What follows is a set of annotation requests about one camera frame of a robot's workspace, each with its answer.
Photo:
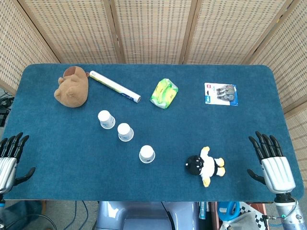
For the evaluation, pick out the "black white penguin plush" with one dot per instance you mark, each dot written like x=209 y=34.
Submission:
x=208 y=165

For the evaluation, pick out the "blue table mat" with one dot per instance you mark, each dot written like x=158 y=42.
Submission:
x=153 y=179

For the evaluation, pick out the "blue plastic tool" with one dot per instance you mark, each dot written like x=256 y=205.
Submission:
x=227 y=208

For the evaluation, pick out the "green tissue pack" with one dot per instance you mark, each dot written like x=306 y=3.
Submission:
x=164 y=94

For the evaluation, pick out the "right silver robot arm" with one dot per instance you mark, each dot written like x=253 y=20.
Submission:
x=291 y=216

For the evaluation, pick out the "grey fabric pouch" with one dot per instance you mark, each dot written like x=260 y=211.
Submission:
x=239 y=222

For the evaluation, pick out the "checkerboard calibration sheet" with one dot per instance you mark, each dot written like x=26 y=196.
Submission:
x=260 y=215

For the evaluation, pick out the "brown plush bear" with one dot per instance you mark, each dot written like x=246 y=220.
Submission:
x=72 y=91

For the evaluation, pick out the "woven folding screen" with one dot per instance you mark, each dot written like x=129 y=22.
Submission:
x=153 y=28

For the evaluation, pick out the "white cling film roll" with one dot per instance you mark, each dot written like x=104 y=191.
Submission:
x=115 y=86

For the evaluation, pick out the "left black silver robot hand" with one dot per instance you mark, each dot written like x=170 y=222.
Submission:
x=8 y=170

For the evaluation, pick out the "correction tape blister pack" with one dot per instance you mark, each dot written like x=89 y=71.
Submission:
x=220 y=94

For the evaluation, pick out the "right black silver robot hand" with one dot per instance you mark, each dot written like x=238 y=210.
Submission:
x=278 y=172

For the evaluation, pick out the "white paper cup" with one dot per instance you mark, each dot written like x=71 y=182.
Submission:
x=105 y=118
x=146 y=153
x=125 y=132

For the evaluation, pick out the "light blue robot torso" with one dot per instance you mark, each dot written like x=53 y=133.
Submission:
x=134 y=215

